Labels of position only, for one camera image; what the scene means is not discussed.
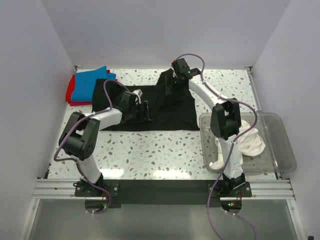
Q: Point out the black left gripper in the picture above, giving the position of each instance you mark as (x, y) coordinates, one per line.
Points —
(144, 115)

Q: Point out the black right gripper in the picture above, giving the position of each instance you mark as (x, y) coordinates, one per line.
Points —
(170, 79)

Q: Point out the black t shirt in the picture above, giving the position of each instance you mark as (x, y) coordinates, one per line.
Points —
(168, 112)

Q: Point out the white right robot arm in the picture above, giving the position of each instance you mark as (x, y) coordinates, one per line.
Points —
(225, 119)

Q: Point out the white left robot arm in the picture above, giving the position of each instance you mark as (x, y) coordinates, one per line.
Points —
(78, 140)

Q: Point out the blue folded t shirt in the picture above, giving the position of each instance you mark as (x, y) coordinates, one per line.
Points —
(85, 83)

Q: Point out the red folded t shirt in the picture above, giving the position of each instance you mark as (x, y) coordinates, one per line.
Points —
(69, 92)

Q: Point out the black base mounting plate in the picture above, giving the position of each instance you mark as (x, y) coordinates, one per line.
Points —
(112, 193)

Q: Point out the white t shirt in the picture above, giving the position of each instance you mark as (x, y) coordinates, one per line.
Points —
(249, 144)

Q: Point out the clear plastic bin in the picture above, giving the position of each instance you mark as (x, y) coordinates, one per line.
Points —
(265, 148)

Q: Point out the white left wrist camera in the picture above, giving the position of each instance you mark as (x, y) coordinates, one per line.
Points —
(138, 94)

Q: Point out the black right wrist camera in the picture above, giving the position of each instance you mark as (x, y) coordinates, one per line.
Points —
(180, 66)

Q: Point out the aluminium rail frame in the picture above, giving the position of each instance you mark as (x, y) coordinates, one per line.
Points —
(261, 189)

